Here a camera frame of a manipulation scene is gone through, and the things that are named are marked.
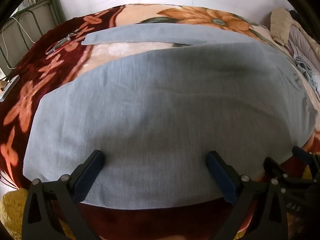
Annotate floral fleece blanket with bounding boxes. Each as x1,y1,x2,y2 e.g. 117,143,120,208
0,4,320,240

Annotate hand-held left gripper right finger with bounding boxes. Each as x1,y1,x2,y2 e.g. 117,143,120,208
204,151,300,240

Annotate grey-blue pants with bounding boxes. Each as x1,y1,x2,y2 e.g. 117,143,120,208
22,23,319,209

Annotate grey quilt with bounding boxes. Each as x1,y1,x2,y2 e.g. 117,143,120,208
287,11,320,80

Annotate blue-grey knit cloth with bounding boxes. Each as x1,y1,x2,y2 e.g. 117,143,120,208
294,55,317,88

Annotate yellow fluffy mat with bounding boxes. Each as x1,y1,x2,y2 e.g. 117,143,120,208
0,187,32,240

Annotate beige pillow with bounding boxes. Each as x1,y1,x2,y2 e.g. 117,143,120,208
271,7,297,46

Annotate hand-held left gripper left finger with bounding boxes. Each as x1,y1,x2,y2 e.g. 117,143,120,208
21,149,105,240

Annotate silver phone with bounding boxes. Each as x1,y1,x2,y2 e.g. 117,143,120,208
0,75,20,103

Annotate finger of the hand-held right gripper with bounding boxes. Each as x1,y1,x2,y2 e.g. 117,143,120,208
292,145,320,180
263,156,285,180

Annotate white cable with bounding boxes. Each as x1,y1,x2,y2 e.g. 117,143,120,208
1,12,35,69

